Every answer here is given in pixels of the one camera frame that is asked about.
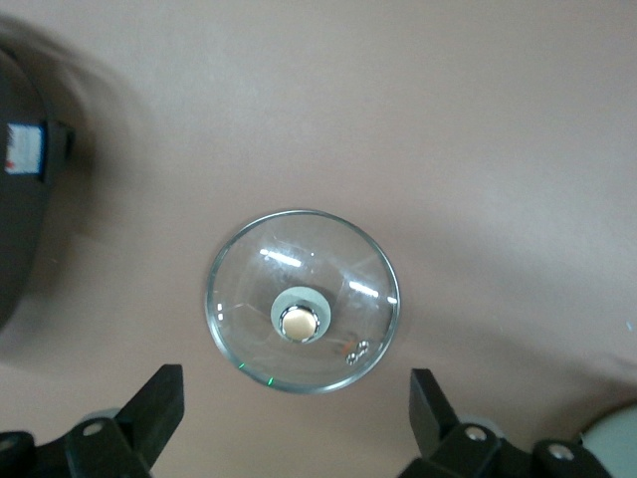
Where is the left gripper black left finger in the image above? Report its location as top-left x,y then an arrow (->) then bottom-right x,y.
64,363 -> 186,478

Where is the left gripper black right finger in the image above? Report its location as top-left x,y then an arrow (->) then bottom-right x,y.
400,367 -> 504,478

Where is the glass pot lid with knob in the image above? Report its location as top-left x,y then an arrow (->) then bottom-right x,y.
205,208 -> 401,396

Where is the black rice cooker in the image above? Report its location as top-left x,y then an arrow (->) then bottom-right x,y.
0,47 -> 79,335

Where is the brown table mat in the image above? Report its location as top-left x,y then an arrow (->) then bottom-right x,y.
0,0 -> 637,478

